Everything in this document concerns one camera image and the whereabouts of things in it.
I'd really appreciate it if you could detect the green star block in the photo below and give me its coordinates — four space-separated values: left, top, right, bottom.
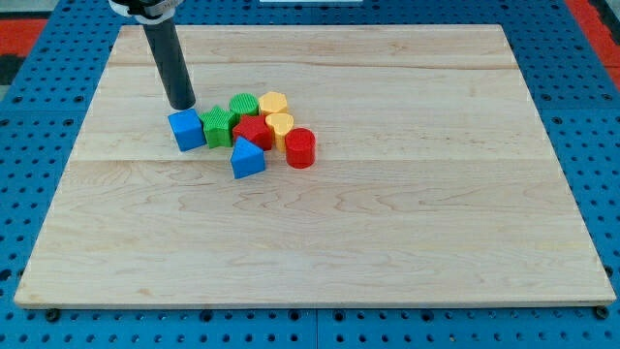
199 106 238 148

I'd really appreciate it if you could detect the red star block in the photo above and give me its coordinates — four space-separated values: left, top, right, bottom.
232 114 273 150

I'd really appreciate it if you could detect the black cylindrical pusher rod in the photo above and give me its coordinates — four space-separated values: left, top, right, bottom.
143 17 196 111

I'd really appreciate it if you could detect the blue triangle block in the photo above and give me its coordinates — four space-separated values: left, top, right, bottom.
231 137 266 179

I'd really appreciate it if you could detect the yellow heart block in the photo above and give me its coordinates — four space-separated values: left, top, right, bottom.
265 112 295 152

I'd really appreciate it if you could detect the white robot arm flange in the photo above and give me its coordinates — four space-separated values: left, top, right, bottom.
108 0 184 25

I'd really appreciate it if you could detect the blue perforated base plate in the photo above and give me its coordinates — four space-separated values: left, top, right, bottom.
1 0 619 348

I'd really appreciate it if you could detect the light wooden board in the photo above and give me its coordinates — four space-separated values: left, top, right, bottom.
15 24 616 309

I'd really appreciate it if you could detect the blue cube block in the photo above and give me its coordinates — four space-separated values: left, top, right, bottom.
168 109 206 151

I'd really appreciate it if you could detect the green cylinder block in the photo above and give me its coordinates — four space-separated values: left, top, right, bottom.
229 93 260 119

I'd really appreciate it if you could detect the red cylinder block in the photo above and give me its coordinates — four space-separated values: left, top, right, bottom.
285 128 316 169

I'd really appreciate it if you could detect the yellow hexagon block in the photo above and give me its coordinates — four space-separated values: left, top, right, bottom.
258 91 289 116

